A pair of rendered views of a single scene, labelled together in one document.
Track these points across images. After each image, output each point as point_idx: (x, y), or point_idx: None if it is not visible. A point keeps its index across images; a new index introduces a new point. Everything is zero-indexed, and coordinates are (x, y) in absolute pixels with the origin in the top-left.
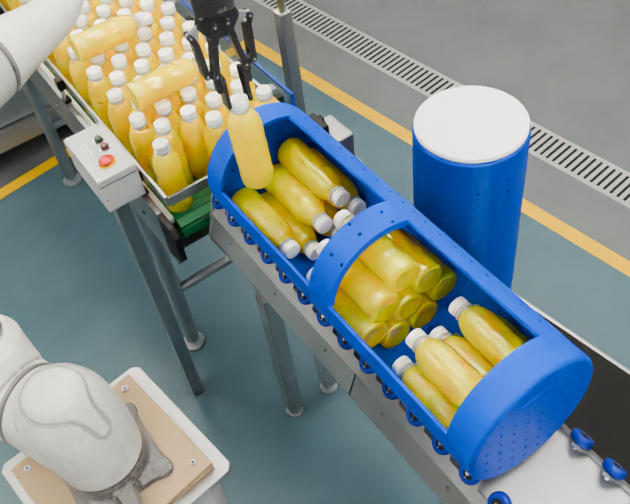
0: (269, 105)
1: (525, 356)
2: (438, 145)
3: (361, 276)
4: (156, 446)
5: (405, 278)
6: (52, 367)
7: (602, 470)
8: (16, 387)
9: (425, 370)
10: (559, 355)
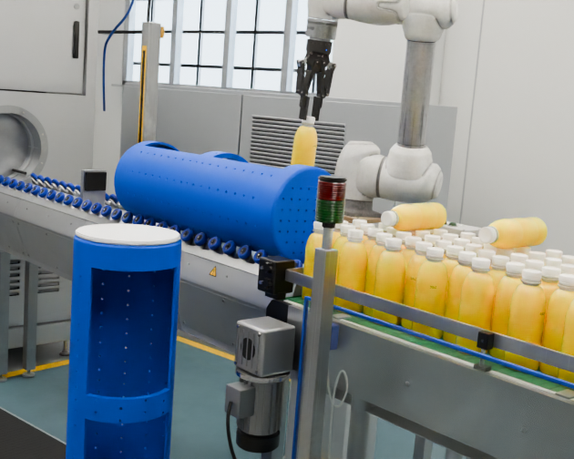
0: (299, 168)
1: (155, 141)
2: (162, 229)
3: None
4: None
5: None
6: (364, 142)
7: (111, 212)
8: (384, 156)
9: None
10: (138, 143)
